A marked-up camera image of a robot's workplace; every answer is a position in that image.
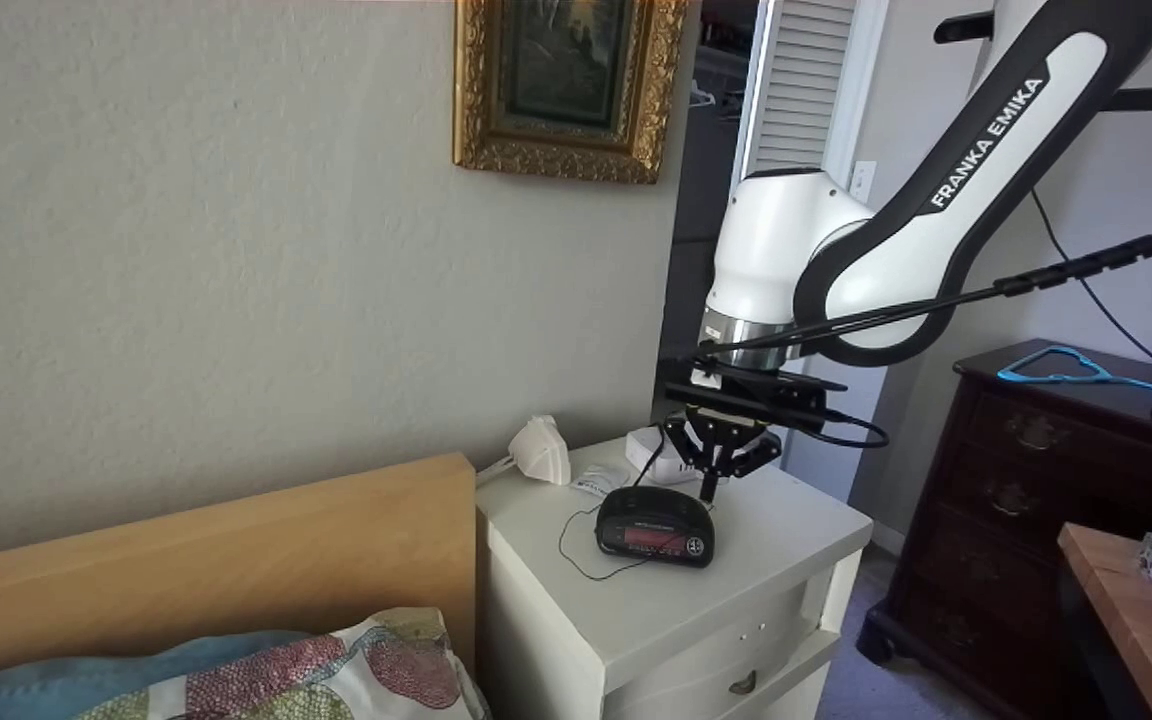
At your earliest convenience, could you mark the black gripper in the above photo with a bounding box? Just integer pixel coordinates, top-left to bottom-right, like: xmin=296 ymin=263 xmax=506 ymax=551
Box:
xmin=664 ymin=407 xmax=778 ymax=504

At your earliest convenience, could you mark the black alarm clock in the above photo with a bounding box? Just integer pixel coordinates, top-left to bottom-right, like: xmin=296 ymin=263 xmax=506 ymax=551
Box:
xmin=596 ymin=487 xmax=716 ymax=568

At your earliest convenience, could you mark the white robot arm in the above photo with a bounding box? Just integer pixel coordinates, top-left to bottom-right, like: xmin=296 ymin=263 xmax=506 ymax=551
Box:
xmin=664 ymin=0 xmax=1152 ymax=485

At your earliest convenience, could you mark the white box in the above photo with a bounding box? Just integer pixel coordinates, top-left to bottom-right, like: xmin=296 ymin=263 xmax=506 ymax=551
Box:
xmin=623 ymin=430 xmax=687 ymax=485

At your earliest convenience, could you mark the white nightstand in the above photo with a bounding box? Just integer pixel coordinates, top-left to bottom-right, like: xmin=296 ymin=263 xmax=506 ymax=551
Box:
xmin=479 ymin=439 xmax=872 ymax=720

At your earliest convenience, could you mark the white crumpled cloth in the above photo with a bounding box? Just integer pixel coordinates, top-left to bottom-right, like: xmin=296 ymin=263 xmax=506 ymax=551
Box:
xmin=483 ymin=416 xmax=573 ymax=487

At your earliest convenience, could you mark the wooden headboard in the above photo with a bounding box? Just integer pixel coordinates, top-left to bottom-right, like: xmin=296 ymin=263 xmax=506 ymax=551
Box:
xmin=0 ymin=455 xmax=479 ymax=668

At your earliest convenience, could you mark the dark wooden dresser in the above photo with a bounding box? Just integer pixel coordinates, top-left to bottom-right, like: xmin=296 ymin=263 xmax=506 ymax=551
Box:
xmin=856 ymin=340 xmax=1152 ymax=720

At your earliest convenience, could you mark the white louvered door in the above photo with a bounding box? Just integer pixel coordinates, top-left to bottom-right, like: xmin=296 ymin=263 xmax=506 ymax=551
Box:
xmin=733 ymin=0 xmax=889 ymax=179

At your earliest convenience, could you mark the light wooden desk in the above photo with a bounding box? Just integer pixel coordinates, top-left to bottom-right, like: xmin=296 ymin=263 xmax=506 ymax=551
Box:
xmin=1055 ymin=523 xmax=1152 ymax=720

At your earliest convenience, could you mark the gold framed painting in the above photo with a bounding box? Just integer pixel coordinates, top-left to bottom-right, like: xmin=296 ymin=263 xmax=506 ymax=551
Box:
xmin=452 ymin=0 xmax=687 ymax=186

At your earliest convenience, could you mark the blue bed sheet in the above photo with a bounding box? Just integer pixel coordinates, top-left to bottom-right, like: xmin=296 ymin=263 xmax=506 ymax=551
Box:
xmin=0 ymin=631 xmax=299 ymax=720

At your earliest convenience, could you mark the thin black antenna wire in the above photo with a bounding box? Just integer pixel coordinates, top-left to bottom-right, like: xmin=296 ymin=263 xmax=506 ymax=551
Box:
xmin=554 ymin=492 xmax=647 ymax=584

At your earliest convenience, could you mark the blue cable on dresser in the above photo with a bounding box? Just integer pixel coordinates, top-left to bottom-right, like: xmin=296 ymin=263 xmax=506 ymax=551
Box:
xmin=992 ymin=340 xmax=1152 ymax=402

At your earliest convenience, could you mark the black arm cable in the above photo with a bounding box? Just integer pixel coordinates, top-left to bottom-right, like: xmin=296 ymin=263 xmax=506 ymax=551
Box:
xmin=687 ymin=197 xmax=1152 ymax=453

